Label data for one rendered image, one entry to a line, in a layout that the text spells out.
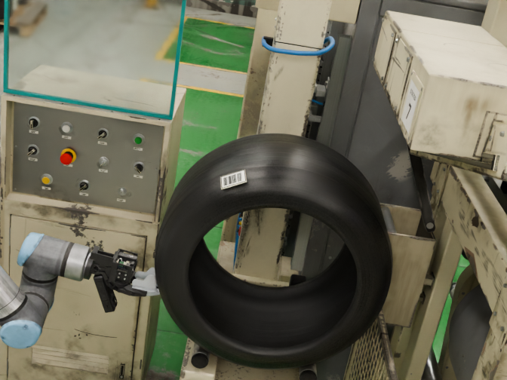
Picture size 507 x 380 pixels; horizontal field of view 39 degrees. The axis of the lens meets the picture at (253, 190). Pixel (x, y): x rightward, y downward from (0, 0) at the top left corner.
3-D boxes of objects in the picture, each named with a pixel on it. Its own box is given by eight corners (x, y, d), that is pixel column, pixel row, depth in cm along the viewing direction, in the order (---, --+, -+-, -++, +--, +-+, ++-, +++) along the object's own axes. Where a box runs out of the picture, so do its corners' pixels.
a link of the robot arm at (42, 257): (25, 253, 187) (30, 222, 183) (72, 266, 188) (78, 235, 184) (12, 274, 179) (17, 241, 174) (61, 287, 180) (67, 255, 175)
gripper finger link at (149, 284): (170, 283, 179) (133, 273, 179) (164, 301, 182) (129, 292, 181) (171, 276, 182) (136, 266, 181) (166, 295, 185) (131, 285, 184)
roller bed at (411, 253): (354, 284, 228) (376, 201, 216) (400, 292, 228) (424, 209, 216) (361, 320, 210) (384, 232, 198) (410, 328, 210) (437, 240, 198)
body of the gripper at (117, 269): (135, 268, 177) (87, 255, 176) (127, 296, 181) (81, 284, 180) (140, 253, 184) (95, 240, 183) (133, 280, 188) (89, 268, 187)
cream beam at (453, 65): (370, 66, 184) (382, 9, 178) (465, 82, 185) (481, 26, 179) (405, 151, 129) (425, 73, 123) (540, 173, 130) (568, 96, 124)
